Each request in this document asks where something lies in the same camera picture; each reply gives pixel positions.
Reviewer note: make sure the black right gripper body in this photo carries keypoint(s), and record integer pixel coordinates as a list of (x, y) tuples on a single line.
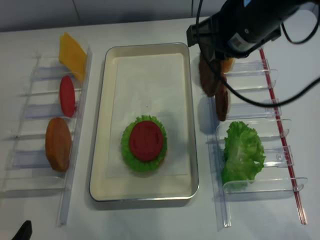
[(239, 28)]

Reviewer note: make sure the brown meat patty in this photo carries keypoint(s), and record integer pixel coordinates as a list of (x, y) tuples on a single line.
[(221, 101), (210, 83)]

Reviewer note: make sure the green lettuce leaf in rack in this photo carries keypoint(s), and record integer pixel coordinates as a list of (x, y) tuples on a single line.
[(244, 154)]

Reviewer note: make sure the red tomato slice on tray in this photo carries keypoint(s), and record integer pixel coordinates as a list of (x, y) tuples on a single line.
[(146, 141)]

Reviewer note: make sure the yellow cheese slice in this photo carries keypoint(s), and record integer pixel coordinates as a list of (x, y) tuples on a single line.
[(72, 56)]

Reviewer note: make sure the green lettuce leaf on tray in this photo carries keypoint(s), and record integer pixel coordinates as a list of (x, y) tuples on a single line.
[(130, 160)]

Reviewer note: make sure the red tomato slice in rack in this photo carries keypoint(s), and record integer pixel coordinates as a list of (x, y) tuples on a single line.
[(67, 96)]

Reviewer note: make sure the golden bun half right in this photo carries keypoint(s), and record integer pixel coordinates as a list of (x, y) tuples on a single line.
[(227, 65)]

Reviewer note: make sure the white paper tray liner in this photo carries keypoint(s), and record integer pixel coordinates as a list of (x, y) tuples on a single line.
[(150, 85)]

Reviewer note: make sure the clear acrylic right rack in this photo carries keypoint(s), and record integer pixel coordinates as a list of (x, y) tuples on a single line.
[(273, 182)]

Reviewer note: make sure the clear acrylic rack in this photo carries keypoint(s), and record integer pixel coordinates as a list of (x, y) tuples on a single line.
[(273, 182), (29, 99)]

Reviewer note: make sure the cream metal serving tray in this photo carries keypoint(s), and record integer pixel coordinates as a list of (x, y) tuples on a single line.
[(140, 186)]

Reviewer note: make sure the red rod on right rack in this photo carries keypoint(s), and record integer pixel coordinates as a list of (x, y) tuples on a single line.
[(293, 179)]

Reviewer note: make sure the brown bun in left rack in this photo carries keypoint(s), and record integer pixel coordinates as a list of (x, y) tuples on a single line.
[(58, 144)]

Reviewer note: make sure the clear acrylic left rack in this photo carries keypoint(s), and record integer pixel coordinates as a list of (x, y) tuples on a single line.
[(29, 99)]

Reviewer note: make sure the black object at bottom left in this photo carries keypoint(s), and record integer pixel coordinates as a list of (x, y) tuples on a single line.
[(24, 232)]

